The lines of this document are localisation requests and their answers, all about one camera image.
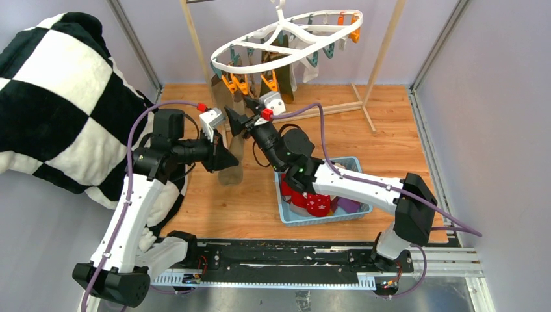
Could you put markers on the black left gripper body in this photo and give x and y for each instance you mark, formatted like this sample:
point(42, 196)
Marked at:
point(205, 151)

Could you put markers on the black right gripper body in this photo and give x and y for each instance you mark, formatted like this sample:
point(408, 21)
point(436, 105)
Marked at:
point(266, 136)

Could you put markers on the grey striped sock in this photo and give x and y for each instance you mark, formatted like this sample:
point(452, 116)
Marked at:
point(300, 211)

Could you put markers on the light blue plastic basket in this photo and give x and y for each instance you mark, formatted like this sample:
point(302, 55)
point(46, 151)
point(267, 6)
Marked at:
point(290, 219)

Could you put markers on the red snowflake sock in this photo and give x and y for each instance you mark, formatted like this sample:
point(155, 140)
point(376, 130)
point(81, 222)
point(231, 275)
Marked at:
point(318, 205)

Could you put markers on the purple orange striped sock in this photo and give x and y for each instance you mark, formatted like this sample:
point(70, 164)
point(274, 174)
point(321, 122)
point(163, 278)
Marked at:
point(349, 206)

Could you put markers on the argyle brown sock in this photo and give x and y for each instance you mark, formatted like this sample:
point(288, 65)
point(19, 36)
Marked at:
point(257, 79)

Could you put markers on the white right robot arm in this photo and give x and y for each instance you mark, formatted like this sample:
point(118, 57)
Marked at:
point(408, 200)

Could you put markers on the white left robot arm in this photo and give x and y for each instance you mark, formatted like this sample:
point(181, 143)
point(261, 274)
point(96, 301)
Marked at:
point(116, 272)

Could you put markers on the white round clip hanger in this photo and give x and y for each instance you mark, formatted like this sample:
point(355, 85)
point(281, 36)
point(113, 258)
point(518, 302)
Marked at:
point(324, 30)

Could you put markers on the green brown striped sock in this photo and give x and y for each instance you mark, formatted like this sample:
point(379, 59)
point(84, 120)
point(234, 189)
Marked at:
point(282, 74)

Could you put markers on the white sock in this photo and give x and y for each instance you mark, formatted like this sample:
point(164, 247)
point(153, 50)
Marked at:
point(309, 71)

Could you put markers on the black white checkered blanket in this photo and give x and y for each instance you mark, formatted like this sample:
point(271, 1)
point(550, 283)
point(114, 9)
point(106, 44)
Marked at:
point(68, 115)

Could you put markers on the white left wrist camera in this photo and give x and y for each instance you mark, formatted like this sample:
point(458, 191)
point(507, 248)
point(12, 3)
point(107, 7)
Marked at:
point(210, 119)

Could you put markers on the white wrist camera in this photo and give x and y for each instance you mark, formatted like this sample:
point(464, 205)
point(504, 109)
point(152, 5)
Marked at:
point(273, 105)
point(210, 119)

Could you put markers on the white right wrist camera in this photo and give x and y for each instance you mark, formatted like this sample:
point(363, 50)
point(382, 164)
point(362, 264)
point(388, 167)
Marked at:
point(273, 105)

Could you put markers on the wooden drying rack frame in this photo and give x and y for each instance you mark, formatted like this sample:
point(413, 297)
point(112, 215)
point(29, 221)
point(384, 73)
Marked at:
point(359, 105)

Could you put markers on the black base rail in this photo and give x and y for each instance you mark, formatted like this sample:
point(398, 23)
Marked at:
point(283, 263)

